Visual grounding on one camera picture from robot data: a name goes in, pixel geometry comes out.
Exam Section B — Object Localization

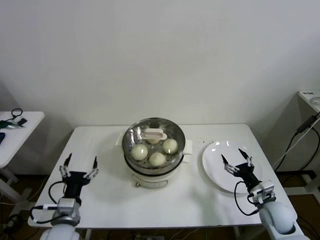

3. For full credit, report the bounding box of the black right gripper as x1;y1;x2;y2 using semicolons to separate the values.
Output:
220;148;262;192

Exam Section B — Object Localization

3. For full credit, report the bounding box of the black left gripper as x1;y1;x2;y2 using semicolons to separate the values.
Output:
59;152;99;201

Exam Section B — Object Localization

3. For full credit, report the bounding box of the round glass pot lid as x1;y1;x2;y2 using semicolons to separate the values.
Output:
121;117;187;173

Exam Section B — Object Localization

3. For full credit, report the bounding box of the perforated steel steamer basket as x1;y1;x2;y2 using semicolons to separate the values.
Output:
115;117;194;176

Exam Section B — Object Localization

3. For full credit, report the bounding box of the large white round plate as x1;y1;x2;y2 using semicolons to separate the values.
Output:
201;140;263;194

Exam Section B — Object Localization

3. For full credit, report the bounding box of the white side table with tools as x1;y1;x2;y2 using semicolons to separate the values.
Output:
0;111;45;208

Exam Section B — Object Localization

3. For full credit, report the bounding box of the white electric cooker base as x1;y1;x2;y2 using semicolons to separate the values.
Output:
123;149;191;190

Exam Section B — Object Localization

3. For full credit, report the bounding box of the green hand tool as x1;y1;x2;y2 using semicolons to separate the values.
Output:
0;119;25;130

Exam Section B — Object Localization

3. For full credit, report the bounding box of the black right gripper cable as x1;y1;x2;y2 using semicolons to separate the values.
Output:
234;181;262;216

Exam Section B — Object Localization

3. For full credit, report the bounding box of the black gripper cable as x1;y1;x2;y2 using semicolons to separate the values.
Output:
48;181;67;203
234;181;262;216

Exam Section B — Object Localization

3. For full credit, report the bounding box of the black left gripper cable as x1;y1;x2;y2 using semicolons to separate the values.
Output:
48;181;67;203

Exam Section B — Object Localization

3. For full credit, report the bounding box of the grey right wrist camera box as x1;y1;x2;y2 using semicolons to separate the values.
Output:
248;179;277;205

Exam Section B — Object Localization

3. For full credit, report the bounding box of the thin white cable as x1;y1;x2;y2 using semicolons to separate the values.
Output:
272;124;320;170

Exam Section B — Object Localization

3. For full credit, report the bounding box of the black cable bundle on floor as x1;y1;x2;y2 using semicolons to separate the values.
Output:
0;213;30;230

